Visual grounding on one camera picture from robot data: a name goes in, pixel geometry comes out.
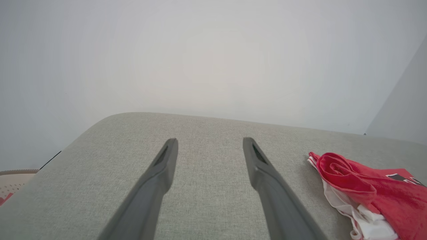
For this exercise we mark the beige perforated laundry basket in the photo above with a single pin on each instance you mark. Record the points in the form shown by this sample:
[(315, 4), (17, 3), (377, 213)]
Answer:
[(15, 181)]

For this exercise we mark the red and white jersey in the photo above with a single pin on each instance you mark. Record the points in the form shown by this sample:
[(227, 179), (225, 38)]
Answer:
[(393, 196)]

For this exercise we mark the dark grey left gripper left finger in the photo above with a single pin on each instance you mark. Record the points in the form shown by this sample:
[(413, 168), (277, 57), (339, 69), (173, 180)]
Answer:
[(146, 200)]

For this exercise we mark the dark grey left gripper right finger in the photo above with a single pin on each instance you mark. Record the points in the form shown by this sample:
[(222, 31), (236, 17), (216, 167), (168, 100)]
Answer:
[(280, 206)]

